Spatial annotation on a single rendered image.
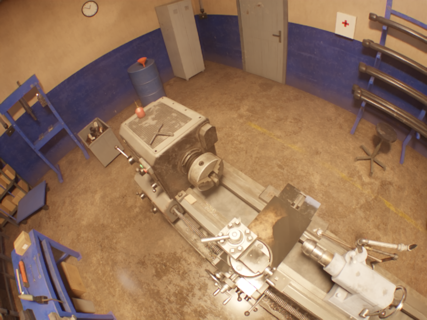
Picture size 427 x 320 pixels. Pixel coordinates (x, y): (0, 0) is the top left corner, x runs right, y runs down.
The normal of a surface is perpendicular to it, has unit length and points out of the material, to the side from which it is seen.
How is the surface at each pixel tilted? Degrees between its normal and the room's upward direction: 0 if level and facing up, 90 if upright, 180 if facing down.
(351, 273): 0
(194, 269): 0
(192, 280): 0
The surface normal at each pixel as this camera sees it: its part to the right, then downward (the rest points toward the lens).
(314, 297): -0.15, -0.62
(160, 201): -0.50, -0.20
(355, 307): -0.70, 0.31
